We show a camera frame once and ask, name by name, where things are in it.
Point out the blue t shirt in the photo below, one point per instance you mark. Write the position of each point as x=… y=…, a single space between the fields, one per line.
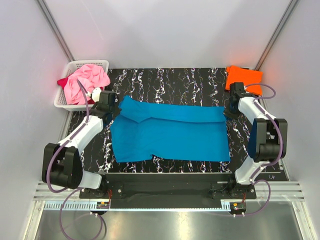
x=176 y=132

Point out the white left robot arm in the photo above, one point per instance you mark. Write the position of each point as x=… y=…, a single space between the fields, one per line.
x=62 y=166

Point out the aluminium frame rail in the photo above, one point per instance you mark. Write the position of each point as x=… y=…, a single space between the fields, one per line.
x=279 y=191

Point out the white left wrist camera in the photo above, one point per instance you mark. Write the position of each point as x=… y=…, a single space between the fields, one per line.
x=95 y=94

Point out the folded orange t shirt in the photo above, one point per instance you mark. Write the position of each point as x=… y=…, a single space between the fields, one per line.
x=247 y=76

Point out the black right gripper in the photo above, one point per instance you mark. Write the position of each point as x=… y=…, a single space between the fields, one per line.
x=227 y=114

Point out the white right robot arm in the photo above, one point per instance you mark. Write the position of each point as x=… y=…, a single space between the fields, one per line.
x=267 y=140

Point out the red t shirt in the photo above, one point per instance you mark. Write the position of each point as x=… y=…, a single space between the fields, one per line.
x=73 y=93

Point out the white plastic laundry basket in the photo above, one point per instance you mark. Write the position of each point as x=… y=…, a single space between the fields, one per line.
x=70 y=68

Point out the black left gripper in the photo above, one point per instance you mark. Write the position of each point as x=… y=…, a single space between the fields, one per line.
x=116 y=109

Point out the pink t shirt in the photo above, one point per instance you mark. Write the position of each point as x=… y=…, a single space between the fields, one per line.
x=91 y=76

